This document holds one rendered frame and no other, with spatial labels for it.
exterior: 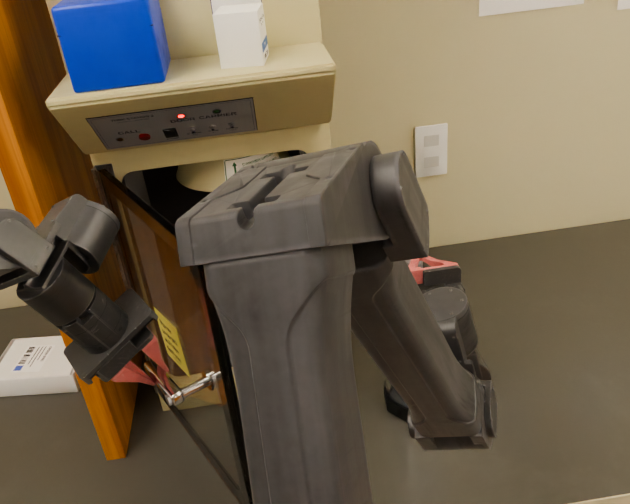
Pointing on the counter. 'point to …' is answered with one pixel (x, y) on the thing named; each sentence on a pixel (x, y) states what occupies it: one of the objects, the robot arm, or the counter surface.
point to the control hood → (180, 78)
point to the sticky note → (171, 341)
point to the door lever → (176, 384)
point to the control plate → (243, 115)
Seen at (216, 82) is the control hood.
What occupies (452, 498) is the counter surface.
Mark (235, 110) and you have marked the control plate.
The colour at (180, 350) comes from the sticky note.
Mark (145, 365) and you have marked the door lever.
